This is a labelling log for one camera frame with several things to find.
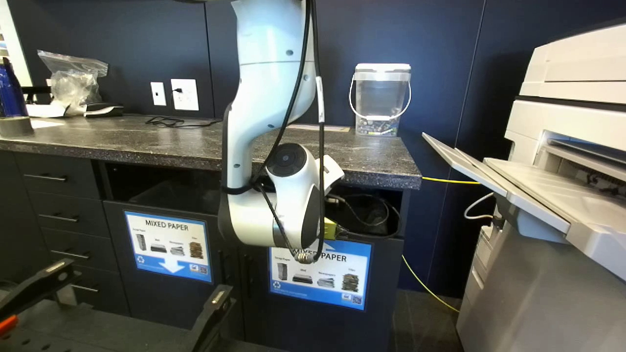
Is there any crumpled clear plastic bag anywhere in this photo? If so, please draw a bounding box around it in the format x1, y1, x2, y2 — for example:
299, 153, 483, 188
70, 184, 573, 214
35, 50, 111, 118

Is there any orange clamp handle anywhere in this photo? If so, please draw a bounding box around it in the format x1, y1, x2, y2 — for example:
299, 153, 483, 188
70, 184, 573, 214
0, 314, 19, 341

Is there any grey printer side tray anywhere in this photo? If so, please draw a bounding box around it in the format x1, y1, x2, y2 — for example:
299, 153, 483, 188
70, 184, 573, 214
420, 132, 626, 282

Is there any beige cable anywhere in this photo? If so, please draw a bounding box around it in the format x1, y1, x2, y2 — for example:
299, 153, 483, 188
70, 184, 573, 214
462, 192, 499, 224

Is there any black stand bar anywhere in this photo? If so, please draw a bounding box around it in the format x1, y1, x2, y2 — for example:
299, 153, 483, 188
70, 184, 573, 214
184, 282, 237, 352
0, 259, 76, 323

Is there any black power cable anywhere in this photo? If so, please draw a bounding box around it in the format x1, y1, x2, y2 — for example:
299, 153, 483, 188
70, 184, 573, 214
143, 114, 219, 130

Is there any dark bin cabinet door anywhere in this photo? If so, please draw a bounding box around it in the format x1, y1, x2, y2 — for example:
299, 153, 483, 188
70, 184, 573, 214
104, 200, 242, 339
235, 231, 405, 352

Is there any black flat device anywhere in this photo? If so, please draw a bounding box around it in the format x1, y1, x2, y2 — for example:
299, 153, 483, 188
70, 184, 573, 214
84, 104, 125, 120

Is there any blue bottle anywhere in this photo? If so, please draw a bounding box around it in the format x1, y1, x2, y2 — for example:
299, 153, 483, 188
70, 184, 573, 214
0, 57, 29, 120

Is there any large white office printer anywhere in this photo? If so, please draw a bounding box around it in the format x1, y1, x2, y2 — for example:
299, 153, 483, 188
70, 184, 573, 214
456, 22, 626, 352

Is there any large white wall outlet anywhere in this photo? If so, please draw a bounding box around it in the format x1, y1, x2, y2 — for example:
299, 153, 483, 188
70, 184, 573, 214
170, 77, 201, 114

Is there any blue label with up arrow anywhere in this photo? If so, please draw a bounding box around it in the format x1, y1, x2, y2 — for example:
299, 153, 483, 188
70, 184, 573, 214
268, 239, 373, 314

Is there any dark drawer with bar handle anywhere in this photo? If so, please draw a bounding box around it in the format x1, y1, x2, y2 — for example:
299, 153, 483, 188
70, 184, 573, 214
39, 231, 123, 276
25, 194, 113, 241
12, 153, 105, 204
55, 265, 133, 317

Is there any white paper stack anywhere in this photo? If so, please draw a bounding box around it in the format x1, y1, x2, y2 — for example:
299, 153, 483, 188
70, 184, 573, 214
25, 98, 88, 122

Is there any white cable tag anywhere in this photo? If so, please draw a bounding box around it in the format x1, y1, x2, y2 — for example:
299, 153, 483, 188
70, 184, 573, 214
321, 153, 346, 194

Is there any small white wall plate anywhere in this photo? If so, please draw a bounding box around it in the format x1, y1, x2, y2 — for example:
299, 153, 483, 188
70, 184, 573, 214
149, 81, 168, 110

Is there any yellow cable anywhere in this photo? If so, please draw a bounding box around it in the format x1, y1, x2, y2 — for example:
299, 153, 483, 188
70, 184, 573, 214
399, 175, 485, 317

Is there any clear plastic bucket white lid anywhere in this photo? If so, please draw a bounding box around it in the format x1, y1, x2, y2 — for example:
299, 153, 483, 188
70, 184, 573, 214
348, 61, 415, 139

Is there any blue label with down arrow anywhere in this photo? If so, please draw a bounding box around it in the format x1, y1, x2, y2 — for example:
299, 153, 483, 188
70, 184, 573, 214
123, 210, 213, 284

